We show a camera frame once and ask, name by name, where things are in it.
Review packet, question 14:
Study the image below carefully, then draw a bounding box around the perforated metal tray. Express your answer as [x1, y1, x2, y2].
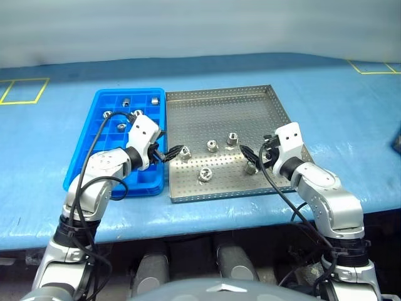
[165, 83, 315, 204]

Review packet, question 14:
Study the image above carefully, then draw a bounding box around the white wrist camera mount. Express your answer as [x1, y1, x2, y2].
[271, 122, 304, 176]
[126, 115, 162, 172]

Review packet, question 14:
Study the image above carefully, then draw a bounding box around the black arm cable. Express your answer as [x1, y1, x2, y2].
[258, 142, 345, 301]
[67, 112, 138, 301]

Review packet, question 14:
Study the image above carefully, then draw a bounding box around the grey rounded robot leg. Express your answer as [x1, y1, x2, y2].
[131, 241, 172, 295]
[214, 238, 261, 283]

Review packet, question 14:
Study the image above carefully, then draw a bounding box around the blue compartment tray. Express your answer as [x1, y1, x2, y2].
[62, 87, 167, 199]

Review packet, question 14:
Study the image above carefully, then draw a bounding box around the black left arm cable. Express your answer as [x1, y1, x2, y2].
[67, 112, 138, 301]

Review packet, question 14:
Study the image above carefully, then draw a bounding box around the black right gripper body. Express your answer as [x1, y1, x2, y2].
[259, 134, 281, 170]

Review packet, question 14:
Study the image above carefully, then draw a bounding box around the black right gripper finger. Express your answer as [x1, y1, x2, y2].
[246, 154, 261, 172]
[239, 144, 261, 162]

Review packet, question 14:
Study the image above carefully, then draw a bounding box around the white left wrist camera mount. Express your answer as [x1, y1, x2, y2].
[126, 115, 162, 172]

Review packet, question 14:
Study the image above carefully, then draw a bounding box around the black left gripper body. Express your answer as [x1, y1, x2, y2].
[147, 129, 167, 166]

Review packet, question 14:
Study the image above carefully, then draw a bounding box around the grey robot torso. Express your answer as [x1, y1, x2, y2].
[131, 278, 326, 301]

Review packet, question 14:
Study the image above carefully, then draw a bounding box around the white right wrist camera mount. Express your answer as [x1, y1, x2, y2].
[271, 122, 304, 176]

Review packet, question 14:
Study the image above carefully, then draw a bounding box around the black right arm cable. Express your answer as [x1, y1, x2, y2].
[258, 142, 345, 301]

